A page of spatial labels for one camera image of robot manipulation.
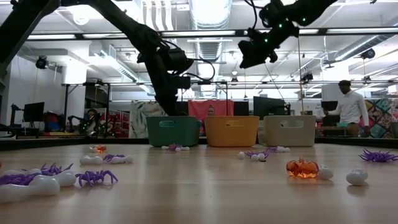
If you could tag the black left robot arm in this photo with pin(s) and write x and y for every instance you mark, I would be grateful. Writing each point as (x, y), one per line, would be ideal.
(146, 40)

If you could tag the black spot lamp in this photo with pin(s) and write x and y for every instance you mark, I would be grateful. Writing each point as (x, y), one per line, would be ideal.
(368, 53)
(41, 63)

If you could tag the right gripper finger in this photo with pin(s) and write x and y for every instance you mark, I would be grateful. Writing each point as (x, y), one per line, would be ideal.
(250, 56)

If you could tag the black background robot arm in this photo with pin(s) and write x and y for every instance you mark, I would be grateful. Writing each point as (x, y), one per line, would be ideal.
(85, 124)

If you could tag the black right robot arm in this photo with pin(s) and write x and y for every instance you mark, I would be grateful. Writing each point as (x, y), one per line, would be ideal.
(311, 7)

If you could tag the black monitor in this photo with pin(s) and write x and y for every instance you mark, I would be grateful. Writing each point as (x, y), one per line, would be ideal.
(267, 107)
(34, 112)
(329, 105)
(241, 108)

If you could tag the leaf print cloth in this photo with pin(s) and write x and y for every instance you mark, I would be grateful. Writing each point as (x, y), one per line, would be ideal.
(143, 121)

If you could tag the black aluminium table frame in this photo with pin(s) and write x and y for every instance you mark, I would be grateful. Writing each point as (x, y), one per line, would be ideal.
(62, 143)

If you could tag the red storage shelf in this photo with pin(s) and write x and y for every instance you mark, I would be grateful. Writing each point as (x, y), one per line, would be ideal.
(121, 124)

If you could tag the teal plastic bin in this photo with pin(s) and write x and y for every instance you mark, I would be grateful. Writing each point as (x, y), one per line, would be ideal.
(183, 133)

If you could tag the red cloth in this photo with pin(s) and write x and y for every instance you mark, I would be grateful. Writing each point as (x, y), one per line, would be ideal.
(199, 109)

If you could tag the purple plastic spider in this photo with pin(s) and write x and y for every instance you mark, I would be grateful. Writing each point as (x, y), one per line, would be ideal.
(113, 157)
(95, 177)
(271, 149)
(54, 169)
(17, 179)
(256, 153)
(173, 147)
(377, 155)

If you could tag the colourful patchwork quilt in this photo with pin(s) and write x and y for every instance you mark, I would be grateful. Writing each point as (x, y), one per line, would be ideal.
(382, 118)

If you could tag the yellow-orange plastic bin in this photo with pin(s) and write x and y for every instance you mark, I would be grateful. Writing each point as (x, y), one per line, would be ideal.
(231, 133)

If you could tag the orange plastic pumpkin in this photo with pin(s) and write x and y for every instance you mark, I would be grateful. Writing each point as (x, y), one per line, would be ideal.
(302, 168)
(100, 148)

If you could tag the black overhead frame beam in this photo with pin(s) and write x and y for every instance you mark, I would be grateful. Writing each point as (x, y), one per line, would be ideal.
(322, 31)

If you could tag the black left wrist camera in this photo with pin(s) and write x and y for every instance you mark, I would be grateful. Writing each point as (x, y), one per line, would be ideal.
(184, 82)

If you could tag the black metal rack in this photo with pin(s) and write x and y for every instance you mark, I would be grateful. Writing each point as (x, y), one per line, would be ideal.
(66, 102)

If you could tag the light grey plastic bin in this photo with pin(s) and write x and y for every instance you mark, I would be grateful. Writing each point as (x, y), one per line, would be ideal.
(289, 137)

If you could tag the person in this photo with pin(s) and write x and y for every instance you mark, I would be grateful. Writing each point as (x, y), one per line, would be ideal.
(211, 111)
(92, 113)
(351, 107)

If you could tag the silver ventilation duct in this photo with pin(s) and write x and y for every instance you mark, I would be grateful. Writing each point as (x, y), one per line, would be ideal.
(211, 15)
(367, 43)

